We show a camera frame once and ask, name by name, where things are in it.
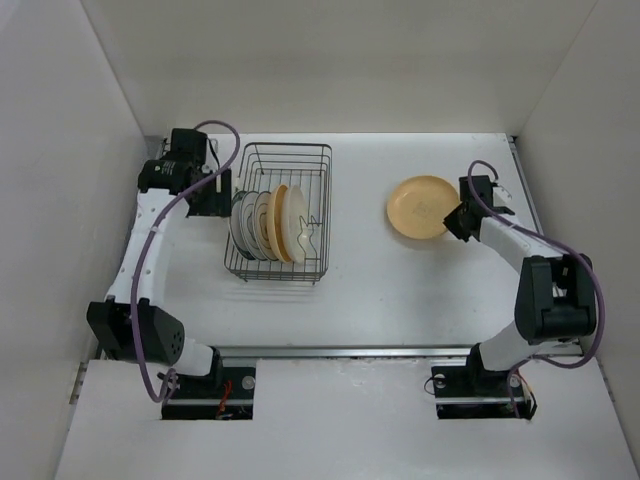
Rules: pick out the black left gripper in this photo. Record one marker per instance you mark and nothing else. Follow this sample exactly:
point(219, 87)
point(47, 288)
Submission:
point(217, 204)

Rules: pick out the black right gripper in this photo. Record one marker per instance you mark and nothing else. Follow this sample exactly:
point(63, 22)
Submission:
point(451, 222)

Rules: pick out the white black-rimmed plate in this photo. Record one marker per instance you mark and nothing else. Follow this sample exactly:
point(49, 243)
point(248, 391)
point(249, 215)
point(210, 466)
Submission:
point(260, 225)
point(247, 224)

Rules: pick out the yellow bear plate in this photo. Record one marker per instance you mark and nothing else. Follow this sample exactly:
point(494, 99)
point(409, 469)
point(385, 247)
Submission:
point(274, 223)

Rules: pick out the cream white plate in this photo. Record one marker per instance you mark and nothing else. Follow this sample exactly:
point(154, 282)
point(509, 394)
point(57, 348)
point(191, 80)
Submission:
point(294, 215)

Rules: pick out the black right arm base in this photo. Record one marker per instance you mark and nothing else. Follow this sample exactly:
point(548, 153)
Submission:
point(458, 396)

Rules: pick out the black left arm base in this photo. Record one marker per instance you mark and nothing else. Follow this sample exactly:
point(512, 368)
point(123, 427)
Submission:
point(227, 397)

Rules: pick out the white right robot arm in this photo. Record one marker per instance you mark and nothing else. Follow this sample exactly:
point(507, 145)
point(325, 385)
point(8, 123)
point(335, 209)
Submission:
point(555, 298)

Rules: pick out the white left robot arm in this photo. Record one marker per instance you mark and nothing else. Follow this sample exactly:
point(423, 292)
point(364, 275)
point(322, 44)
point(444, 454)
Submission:
point(131, 322)

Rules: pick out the white green-rimmed plate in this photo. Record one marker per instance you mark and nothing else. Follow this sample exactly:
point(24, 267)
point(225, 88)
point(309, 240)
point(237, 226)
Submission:
point(235, 226)

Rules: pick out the grey wire dish rack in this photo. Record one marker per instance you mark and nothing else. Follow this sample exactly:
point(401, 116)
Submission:
point(263, 167)

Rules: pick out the aluminium rail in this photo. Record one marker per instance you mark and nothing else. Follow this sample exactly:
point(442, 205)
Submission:
point(344, 352)

